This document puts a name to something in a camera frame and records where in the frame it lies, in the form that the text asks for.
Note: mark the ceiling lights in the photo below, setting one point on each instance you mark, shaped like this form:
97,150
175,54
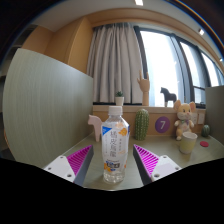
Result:
138,2

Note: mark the white wall socket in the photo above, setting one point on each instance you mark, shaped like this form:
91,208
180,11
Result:
201,118
194,118

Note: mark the tall green cactus ornament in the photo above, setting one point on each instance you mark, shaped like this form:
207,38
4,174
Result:
142,125

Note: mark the small plant in white pot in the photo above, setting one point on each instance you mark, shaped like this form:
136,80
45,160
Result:
119,100

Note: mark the pale yellow paper cup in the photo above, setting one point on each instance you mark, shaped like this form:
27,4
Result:
187,144

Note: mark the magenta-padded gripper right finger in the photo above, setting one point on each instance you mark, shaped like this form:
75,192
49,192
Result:
160,168

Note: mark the flat round red coaster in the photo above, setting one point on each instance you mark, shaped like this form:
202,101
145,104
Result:
204,144

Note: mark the round purple number sign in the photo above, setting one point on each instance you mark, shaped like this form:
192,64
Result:
162,124

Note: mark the wooden hand figure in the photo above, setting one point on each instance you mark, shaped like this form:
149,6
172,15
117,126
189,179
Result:
145,88

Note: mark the beige plush mouse toy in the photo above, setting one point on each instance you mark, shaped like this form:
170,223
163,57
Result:
184,116

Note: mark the pink horse figure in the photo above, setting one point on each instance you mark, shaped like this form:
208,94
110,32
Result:
96,125

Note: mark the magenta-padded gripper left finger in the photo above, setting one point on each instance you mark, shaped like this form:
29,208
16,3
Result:
61,166

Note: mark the grey-green desk partition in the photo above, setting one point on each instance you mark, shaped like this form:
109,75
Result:
215,113
46,106

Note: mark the grey-white curtain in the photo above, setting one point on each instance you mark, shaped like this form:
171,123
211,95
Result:
115,63

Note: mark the round green cactus ornament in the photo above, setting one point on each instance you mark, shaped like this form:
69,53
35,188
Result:
206,131

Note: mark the clear plastic drink bottle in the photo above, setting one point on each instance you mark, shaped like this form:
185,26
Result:
115,146

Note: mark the black horse figure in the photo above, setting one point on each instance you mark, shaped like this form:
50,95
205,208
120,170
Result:
167,96

